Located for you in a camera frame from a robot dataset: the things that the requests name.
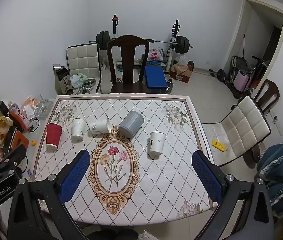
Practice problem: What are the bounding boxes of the black folded cart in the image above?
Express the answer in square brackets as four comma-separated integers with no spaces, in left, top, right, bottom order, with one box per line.
[229,55,251,90]

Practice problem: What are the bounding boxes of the dark gift bag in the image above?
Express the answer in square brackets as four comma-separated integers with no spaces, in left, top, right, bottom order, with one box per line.
[53,64,71,95]

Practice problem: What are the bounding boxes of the glass ashtray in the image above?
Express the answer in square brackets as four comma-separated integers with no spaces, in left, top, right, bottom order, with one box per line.
[35,100,54,118]

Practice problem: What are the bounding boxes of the floral diamond-pattern tablecloth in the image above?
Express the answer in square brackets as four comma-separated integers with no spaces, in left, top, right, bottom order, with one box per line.
[33,94,216,227]

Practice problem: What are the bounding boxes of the white lace cloth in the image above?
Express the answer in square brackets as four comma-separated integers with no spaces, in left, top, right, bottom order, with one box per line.
[138,230,162,240]

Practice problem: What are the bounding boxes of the blue ruffled cloth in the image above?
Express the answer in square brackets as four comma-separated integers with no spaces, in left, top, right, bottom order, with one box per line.
[257,124,283,218]

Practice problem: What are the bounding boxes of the red and white plastic bag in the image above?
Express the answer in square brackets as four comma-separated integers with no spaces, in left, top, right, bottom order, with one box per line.
[148,47,164,63]

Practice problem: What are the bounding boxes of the cardboard box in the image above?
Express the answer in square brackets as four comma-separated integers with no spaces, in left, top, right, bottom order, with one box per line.
[170,64,193,83]

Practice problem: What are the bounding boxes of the orange and black case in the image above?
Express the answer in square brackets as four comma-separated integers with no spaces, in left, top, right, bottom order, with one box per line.
[4,126,29,155]

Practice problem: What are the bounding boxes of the yellow plastic bag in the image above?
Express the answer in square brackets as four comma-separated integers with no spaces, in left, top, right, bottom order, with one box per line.
[0,116,13,148]

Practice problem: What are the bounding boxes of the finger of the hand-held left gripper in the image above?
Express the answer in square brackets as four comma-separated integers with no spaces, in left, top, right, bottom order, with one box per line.
[0,145,27,178]

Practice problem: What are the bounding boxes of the white padded chair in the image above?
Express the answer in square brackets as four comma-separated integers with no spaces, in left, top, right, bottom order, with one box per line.
[202,95,271,168]
[66,44,103,94]

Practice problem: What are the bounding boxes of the white paper cup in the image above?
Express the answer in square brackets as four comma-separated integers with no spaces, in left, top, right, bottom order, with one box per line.
[71,118,87,142]
[149,131,167,155]
[89,118,112,134]

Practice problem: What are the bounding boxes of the yellow tool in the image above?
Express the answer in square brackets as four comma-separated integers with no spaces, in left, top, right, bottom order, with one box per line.
[212,139,226,152]

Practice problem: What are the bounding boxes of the black cable loop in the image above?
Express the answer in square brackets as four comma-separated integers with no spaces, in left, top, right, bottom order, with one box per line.
[29,117,40,132]

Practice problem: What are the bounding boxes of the small black barbell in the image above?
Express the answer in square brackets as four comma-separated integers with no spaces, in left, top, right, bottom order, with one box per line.
[209,69,226,83]

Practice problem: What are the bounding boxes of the white barbell rack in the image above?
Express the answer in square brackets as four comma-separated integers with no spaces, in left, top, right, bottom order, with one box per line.
[110,15,182,73]

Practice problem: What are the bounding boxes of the grey ribbed cup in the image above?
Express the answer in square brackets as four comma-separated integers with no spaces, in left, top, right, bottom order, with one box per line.
[118,110,144,138]

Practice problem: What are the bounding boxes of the red paper cup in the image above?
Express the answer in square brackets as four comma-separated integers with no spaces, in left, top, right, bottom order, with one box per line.
[46,123,62,151]

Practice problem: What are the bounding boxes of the steel bowls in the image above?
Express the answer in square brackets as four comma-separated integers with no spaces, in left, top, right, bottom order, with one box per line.
[80,79,97,93]

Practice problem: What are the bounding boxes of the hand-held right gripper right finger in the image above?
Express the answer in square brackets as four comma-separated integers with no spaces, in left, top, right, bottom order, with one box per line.
[192,150,274,240]

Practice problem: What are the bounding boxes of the orange snack packet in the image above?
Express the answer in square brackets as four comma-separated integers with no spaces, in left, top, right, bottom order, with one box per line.
[21,95,39,110]

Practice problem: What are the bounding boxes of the pink suitcase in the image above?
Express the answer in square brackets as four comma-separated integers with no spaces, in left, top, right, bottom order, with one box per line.
[234,70,251,93]

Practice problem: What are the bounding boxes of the orange and black tool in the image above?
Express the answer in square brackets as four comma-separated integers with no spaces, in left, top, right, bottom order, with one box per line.
[0,101,30,133]

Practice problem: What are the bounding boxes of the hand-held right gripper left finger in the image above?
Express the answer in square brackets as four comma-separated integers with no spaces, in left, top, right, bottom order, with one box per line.
[8,149,90,240]

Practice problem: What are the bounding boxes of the pale green plastic bag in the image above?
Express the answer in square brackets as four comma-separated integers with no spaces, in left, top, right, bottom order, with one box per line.
[70,73,88,88]

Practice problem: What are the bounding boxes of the dark wooden chair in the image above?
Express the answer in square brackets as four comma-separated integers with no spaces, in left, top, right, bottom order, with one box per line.
[250,79,280,163]
[106,35,150,94]

